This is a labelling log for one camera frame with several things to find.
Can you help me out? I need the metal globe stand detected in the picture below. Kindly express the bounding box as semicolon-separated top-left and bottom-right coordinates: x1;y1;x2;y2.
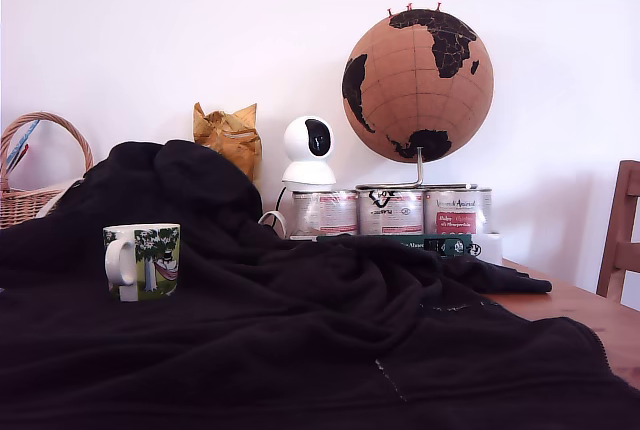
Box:
355;145;481;191

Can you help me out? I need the silver tin script red label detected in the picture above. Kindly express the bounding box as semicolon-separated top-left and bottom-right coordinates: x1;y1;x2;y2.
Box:
423;187;494;237

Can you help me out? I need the white dome security camera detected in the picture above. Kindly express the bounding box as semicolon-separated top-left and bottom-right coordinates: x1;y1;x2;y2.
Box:
280;115;338;188

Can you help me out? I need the white looped cable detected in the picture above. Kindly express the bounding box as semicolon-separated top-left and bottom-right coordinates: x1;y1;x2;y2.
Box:
257;209;288;239

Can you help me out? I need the black fleece blanket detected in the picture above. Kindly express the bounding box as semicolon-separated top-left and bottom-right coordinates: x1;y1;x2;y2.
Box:
0;138;640;430

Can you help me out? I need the silver tin black logo label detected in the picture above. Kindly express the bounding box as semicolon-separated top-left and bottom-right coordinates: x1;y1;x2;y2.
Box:
357;188;426;237

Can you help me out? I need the red pen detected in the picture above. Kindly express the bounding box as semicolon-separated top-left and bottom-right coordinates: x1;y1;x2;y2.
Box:
4;143;30;174

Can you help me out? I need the wooden chair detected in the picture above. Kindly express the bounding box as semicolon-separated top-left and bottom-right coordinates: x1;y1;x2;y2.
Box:
595;159;640;304

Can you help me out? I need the crumpled brown paper bag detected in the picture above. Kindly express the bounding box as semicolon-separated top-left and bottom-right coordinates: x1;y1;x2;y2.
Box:
193;102;264;184

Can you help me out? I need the wicker basket with handle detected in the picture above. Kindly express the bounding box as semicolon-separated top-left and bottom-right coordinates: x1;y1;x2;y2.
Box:
0;110;95;230

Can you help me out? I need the green illustrated coffee mug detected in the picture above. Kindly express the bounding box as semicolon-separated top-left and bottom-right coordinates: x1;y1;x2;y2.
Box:
102;222;182;303

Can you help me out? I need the blue pen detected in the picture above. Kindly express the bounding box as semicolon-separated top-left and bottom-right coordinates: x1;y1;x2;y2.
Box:
3;119;41;172

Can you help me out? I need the dark green flat box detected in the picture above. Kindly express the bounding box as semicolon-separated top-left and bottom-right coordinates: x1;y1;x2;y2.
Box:
316;232;475;258

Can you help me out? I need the white box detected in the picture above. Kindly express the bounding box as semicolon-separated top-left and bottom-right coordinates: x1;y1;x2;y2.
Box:
471;231;504;267

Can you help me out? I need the silver tin red white label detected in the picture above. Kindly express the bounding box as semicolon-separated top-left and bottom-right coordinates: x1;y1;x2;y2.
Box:
290;189;360;238

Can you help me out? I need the cork globe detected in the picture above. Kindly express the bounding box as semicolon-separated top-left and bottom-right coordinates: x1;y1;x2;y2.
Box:
341;7;495;165

